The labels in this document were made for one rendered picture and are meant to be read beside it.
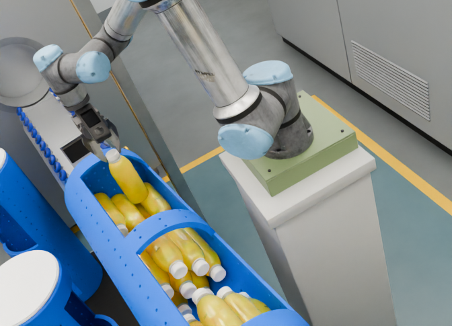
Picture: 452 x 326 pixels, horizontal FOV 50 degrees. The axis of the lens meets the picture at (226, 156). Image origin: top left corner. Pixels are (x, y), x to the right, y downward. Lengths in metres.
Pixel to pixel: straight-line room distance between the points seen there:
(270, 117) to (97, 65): 0.44
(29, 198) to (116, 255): 1.12
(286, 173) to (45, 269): 0.81
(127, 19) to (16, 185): 1.22
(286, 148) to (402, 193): 1.57
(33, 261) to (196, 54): 0.94
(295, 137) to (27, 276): 0.92
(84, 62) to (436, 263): 1.83
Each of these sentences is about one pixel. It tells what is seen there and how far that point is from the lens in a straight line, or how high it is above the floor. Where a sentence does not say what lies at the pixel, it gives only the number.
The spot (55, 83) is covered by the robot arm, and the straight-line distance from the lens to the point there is 1.32.
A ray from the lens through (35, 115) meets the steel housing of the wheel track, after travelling 2.68.
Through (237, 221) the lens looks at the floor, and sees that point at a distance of 2.81.
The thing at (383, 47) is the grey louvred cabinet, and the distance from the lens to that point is 2.84.
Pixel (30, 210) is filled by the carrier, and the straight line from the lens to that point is 2.33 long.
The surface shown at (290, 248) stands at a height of 0.99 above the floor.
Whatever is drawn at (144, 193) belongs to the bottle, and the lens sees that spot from 1.53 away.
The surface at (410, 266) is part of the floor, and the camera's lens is 2.46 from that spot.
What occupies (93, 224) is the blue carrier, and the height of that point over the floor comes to 1.20.
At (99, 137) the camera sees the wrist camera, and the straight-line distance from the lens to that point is 1.32.
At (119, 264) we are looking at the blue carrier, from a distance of 1.24.
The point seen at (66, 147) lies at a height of 1.08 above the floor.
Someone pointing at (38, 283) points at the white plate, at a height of 1.04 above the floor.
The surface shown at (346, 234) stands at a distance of 1.43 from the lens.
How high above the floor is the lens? 2.04
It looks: 39 degrees down
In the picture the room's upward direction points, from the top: 23 degrees counter-clockwise
